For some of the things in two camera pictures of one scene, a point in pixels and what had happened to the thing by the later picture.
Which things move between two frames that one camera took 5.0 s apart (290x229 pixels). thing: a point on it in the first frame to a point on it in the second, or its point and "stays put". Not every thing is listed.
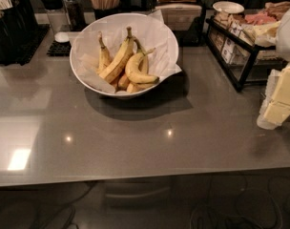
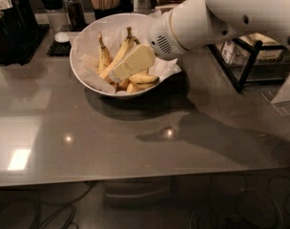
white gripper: x=288 y=37 to x=160 y=37
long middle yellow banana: x=111 y=72 stays put
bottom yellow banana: x=138 y=87 stays put
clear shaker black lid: x=52 y=1 stays put
